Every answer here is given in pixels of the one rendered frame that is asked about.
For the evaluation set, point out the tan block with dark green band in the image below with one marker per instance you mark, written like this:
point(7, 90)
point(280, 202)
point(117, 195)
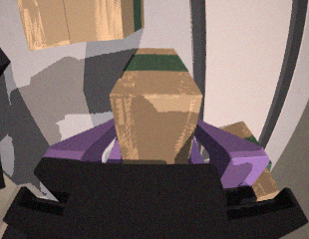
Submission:
point(264, 186)
point(52, 23)
point(155, 104)

